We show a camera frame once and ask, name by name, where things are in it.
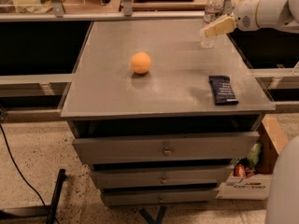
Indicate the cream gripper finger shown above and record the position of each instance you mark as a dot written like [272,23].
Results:
[225,24]

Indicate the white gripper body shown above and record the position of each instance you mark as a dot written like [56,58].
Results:
[245,17]

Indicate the clear plastic water bottle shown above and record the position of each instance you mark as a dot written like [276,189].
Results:
[213,10]

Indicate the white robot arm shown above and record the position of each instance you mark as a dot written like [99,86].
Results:
[281,15]

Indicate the dark blue snack packet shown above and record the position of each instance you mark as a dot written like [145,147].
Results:
[222,90]

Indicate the orange ball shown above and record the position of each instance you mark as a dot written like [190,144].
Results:
[140,63]

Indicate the grey drawer cabinet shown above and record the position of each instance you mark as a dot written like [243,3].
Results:
[108,99]

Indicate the top grey drawer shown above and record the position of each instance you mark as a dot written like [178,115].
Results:
[178,147]

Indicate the grey drawer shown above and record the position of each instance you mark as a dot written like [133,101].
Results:
[178,147]
[158,196]
[159,177]

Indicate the green snack bag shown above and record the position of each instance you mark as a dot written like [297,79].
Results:
[253,155]

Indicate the cardboard box of snacks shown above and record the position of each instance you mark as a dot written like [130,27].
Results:
[257,185]

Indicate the middle grey drawer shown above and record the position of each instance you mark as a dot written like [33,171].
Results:
[159,177]

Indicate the bottom grey drawer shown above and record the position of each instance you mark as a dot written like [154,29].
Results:
[158,196]

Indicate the wooden shelf rack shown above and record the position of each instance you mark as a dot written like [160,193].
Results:
[46,10]

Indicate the black metal stand leg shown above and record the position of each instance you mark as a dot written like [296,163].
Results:
[48,211]

